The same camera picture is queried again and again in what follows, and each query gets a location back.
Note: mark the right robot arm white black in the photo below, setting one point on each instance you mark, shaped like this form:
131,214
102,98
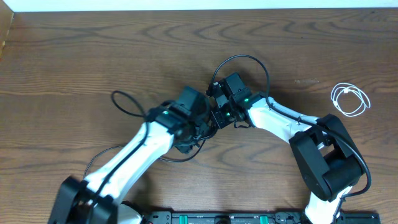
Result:
328,160

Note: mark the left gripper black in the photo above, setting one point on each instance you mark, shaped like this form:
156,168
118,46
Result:
204,127

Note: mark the cardboard box side panel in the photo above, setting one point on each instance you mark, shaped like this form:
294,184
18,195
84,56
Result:
6,19

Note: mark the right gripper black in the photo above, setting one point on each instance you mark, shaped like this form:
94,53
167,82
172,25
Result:
219,122

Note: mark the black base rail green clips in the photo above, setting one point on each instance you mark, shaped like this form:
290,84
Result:
165,217

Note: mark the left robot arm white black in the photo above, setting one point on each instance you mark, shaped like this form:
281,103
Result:
97,197

